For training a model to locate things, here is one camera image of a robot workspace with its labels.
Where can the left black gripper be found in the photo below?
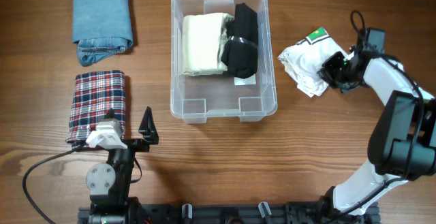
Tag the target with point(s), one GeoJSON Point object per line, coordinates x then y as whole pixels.
{"type": "Point", "coordinates": [149, 132]}

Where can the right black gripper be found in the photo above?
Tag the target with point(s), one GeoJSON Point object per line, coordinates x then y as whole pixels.
{"type": "Point", "coordinates": [326, 70]}

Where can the white printed shirt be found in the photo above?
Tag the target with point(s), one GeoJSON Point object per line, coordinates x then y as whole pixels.
{"type": "Point", "coordinates": [304, 59]}

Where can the red plaid shirt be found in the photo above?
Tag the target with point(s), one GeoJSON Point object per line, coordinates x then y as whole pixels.
{"type": "Point", "coordinates": [95, 94]}

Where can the clear plastic storage container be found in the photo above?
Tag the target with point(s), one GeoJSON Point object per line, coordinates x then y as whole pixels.
{"type": "Point", "coordinates": [195, 99]}

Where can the blue denim jeans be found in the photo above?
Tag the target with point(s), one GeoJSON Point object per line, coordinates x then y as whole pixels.
{"type": "Point", "coordinates": [101, 29]}

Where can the black cloth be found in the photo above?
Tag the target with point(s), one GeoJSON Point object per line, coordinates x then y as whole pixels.
{"type": "Point", "coordinates": [240, 53]}

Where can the cream white cloth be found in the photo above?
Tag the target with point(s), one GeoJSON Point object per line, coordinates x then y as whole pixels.
{"type": "Point", "coordinates": [203, 39]}

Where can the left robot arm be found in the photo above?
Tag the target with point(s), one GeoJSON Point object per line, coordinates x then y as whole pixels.
{"type": "Point", "coordinates": [109, 182]}

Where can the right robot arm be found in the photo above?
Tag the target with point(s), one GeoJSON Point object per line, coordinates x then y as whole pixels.
{"type": "Point", "coordinates": [402, 145]}

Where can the white label in container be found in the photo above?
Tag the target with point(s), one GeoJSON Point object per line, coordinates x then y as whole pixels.
{"type": "Point", "coordinates": [245, 81]}

